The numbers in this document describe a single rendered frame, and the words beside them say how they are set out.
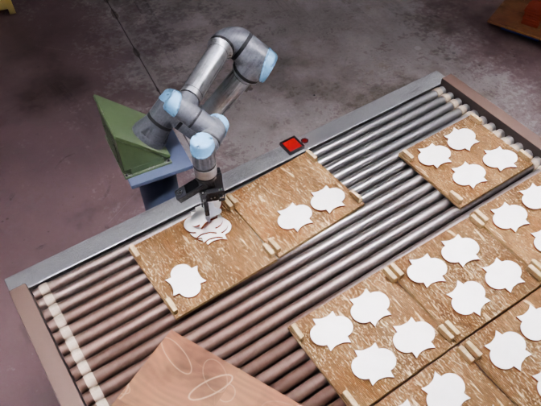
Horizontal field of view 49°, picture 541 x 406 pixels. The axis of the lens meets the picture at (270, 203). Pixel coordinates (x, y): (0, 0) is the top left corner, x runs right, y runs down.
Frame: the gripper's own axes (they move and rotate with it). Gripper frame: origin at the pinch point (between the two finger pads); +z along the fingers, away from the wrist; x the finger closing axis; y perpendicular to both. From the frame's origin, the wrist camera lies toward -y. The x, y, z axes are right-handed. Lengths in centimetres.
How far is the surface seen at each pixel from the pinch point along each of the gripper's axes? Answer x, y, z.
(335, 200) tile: -1, 50, 9
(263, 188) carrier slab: 13.6, 25.8, 9.6
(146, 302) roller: -22.5, -26.5, 11.6
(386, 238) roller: -22, 62, 11
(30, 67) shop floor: 259, -79, 102
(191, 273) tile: -17.4, -9.8, 8.8
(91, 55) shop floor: 260, -35, 102
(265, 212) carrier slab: 1.7, 22.8, 9.6
